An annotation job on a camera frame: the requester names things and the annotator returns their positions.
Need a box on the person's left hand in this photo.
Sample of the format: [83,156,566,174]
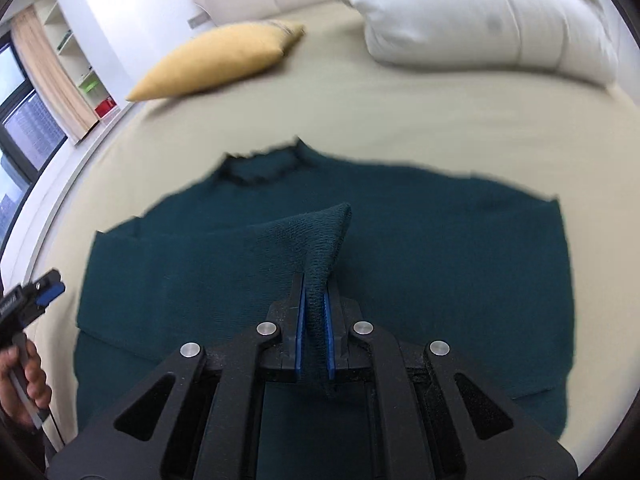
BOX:
[0,341,52,427]

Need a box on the beige curtain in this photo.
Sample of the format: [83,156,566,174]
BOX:
[10,4,100,143]

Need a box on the white wall shelf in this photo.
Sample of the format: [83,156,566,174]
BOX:
[34,0,120,120]

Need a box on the dark green knit sweater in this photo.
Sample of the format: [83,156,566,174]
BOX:
[74,136,575,480]

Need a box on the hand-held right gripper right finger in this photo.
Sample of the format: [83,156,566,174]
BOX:
[323,287,596,480]

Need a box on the yellow pillow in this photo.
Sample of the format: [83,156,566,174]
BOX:
[125,19,307,102]

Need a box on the dark framed window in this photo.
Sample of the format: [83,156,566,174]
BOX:
[0,30,68,256]

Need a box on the bed with beige sheet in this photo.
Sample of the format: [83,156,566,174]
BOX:
[20,2,638,461]

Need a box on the white folded duvet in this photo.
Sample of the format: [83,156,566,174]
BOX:
[327,0,621,92]

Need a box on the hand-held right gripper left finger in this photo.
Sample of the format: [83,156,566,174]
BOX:
[47,271,307,480]

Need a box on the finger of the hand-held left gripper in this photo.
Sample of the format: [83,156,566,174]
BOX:
[31,268,64,292]
[36,282,67,307]

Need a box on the white window sill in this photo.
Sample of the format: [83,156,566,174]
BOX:
[0,102,136,281]

